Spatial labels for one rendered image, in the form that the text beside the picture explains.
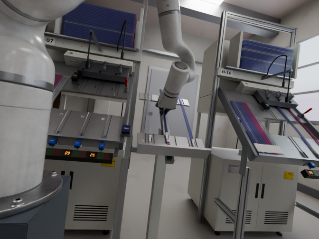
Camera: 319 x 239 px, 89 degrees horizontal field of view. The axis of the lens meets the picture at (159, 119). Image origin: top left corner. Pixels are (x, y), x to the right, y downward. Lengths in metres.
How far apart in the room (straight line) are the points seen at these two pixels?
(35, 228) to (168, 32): 0.70
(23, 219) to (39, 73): 0.22
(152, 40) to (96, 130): 3.78
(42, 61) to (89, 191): 1.05
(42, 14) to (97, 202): 1.14
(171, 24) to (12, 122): 0.61
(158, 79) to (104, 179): 3.27
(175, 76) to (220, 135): 4.15
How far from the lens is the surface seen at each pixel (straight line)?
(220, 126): 4.80
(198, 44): 4.86
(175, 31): 0.75
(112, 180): 1.24
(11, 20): 0.43
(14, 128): 0.33
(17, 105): 0.33
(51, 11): 0.36
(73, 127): 0.95
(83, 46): 1.47
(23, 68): 0.33
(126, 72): 1.27
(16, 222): 0.31
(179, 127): 4.22
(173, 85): 0.77
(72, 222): 1.41
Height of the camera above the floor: 0.86
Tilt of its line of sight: level
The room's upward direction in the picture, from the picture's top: 7 degrees clockwise
